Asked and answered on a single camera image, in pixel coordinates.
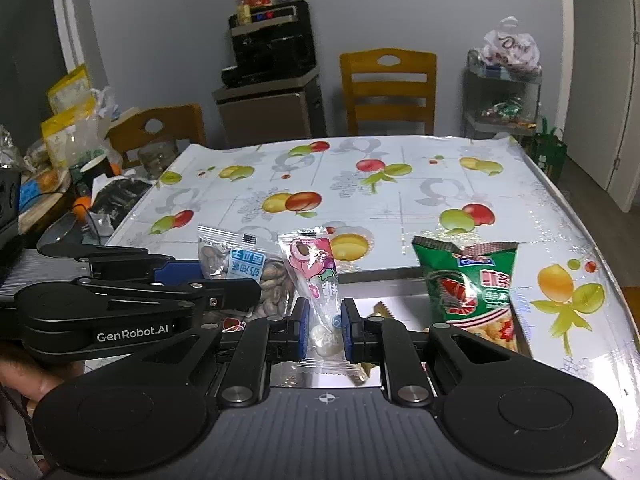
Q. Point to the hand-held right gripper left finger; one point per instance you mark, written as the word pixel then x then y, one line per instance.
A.
pixel 301 330

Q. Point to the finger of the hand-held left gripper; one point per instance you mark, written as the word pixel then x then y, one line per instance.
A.
pixel 225 295
pixel 175 271

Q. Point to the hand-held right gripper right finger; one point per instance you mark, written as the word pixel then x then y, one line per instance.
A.
pixel 350 330

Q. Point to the clear packet of beans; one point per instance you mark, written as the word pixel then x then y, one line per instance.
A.
pixel 240 265

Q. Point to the small brown snack packet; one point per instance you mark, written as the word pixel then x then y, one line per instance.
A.
pixel 381 311

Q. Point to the grey cardboard box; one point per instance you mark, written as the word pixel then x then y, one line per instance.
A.
pixel 390 287

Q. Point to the pink label candy packet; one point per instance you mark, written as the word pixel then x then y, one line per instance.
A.
pixel 312 260

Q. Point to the green shrimp snack bag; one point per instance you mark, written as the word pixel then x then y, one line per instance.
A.
pixel 465 290

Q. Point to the person's left hand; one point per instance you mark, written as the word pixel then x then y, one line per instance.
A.
pixel 35 375

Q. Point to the black patterned bag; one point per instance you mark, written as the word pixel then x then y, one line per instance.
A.
pixel 122 195

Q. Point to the grey speckled bowl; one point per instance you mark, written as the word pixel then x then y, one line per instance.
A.
pixel 62 230

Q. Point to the clear glass jar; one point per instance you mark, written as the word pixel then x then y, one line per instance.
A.
pixel 157 160

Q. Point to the orange fruit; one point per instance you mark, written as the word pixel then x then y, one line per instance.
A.
pixel 82 204

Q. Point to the dark paper cup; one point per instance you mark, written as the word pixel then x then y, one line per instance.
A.
pixel 95 172

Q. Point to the fruit print tablecloth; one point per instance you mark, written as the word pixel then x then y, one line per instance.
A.
pixel 400 200

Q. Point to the wooden chair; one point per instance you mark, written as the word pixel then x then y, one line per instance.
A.
pixel 175 127
pixel 387 92

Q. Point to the clear plastic bag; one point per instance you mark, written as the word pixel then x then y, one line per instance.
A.
pixel 92 130

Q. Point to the yellow bag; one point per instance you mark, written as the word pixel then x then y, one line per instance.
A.
pixel 70 90
pixel 62 137

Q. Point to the black water dispenser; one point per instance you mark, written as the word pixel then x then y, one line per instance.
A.
pixel 272 90

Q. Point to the green tote bag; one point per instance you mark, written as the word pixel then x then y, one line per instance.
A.
pixel 547 152

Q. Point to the small yellow bottle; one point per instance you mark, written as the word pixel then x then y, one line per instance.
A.
pixel 243 14

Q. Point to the pile of wrapped candies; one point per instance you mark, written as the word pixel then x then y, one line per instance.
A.
pixel 507 112

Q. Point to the metal shelf rack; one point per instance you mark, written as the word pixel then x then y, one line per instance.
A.
pixel 500 87

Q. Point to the white printed plastic bag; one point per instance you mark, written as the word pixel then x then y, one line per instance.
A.
pixel 512 47

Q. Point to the white door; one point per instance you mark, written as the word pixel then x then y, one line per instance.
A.
pixel 610 85

